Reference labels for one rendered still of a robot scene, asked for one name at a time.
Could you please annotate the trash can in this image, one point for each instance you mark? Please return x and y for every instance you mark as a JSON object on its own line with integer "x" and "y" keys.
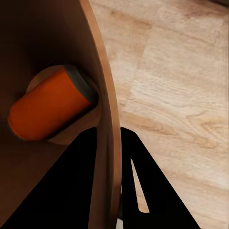
{"x": 37, "y": 37}

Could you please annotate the can of soda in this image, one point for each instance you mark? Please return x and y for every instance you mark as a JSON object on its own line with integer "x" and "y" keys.
{"x": 52, "y": 104}

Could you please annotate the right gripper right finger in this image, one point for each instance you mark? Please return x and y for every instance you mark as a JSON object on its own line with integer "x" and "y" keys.
{"x": 167, "y": 211}

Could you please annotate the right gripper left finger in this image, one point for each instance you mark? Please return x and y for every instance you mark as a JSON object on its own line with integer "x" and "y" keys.
{"x": 62, "y": 198}

